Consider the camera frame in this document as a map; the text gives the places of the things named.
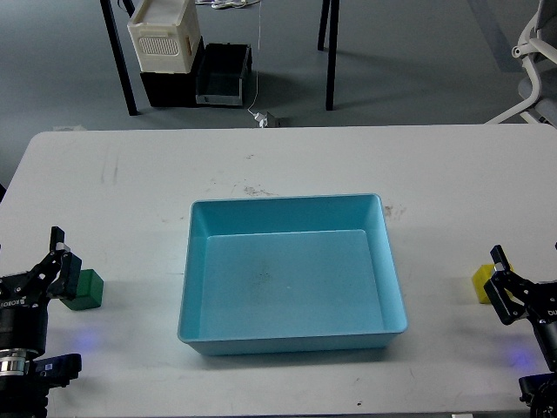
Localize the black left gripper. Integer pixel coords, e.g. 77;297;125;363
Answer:
1;226;82;354

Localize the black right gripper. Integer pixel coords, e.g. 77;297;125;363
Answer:
484;245;556;326

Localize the green cube block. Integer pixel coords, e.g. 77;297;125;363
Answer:
61;269;104;311

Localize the yellow cube block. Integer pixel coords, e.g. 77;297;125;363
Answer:
472;264;495;304

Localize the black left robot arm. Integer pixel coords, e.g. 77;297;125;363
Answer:
1;226;82;417

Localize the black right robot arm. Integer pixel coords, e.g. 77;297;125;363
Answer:
484;245;556;372

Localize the light blue plastic box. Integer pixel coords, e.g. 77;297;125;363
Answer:
178;194;408;355

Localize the black storage crate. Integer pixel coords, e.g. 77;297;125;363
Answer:
140;39;205;108

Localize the white power adapter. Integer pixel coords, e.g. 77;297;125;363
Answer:
253;112;281;128

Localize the white office chair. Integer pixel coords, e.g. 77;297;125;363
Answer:
488;1;556;127

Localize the black open bin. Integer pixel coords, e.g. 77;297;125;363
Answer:
196;43;252;107

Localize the cream plastic crate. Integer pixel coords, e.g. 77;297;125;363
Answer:
127;0;201;74

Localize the black table leg left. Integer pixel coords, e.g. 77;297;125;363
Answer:
99;0;138;116

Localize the black table leg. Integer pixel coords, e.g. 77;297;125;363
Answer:
99;0;138;116
325;0;340;111
317;0;331;51

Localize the black table leg right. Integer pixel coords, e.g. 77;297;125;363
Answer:
325;0;340;111

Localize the black table leg rear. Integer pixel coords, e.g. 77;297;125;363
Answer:
317;0;331;51

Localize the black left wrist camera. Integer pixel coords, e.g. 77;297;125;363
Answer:
29;354;82;389

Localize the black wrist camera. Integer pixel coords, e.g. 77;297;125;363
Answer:
519;373;556;417
29;354;82;389

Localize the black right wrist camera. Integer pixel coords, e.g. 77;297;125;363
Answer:
519;373;556;417

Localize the white cable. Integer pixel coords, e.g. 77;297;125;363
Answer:
194;0;263;118

